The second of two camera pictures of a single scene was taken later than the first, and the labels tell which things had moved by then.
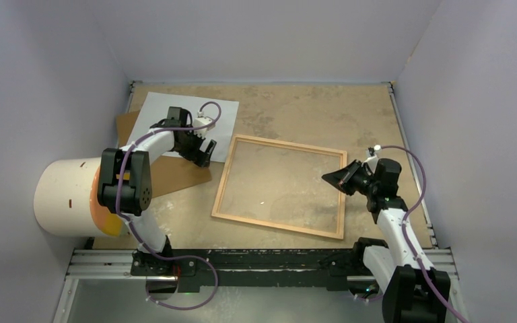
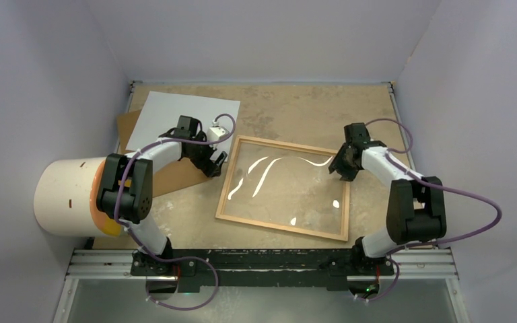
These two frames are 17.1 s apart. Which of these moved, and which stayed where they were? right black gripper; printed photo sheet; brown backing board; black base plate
Moved: right black gripper
Stayed: brown backing board; black base plate; printed photo sheet
